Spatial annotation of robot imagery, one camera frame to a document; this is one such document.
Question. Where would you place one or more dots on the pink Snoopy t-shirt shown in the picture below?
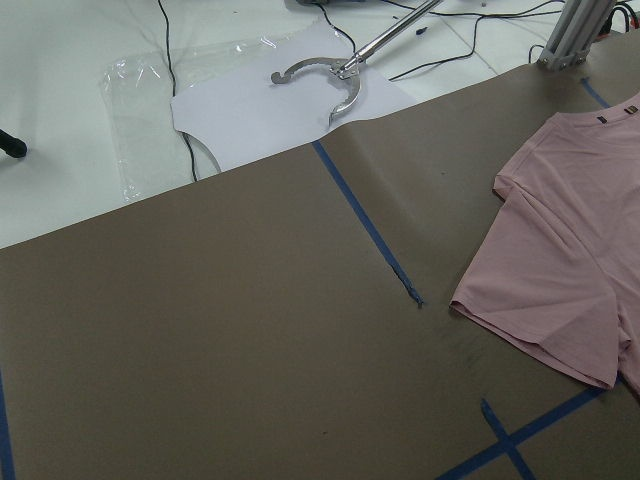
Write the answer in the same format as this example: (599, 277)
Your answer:
(557, 274)

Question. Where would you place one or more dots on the white paper sheet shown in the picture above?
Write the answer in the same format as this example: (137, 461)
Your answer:
(242, 116)

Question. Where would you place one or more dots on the metal reacher grabber tool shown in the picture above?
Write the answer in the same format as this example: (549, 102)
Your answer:
(347, 70)

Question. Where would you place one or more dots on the clear plastic bag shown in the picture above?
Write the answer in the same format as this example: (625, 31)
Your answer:
(151, 156)

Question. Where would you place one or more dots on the black tripod leg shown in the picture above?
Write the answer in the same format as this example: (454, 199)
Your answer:
(12, 146)

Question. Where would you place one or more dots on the aluminium frame post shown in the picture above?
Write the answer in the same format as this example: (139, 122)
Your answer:
(578, 26)

